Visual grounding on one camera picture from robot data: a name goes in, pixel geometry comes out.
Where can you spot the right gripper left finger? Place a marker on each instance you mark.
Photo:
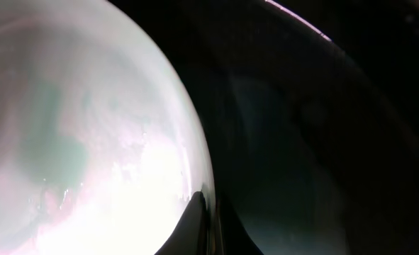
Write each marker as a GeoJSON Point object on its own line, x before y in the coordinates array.
{"type": "Point", "coordinates": [190, 236]}

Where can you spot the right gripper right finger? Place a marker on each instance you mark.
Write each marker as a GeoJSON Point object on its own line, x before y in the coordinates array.
{"type": "Point", "coordinates": [231, 236]}

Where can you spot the mint green plate top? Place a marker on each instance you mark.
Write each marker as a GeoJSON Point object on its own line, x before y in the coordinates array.
{"type": "Point", "coordinates": [101, 148]}

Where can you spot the round black serving tray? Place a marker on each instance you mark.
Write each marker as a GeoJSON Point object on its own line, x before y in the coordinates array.
{"type": "Point", "coordinates": [311, 114]}

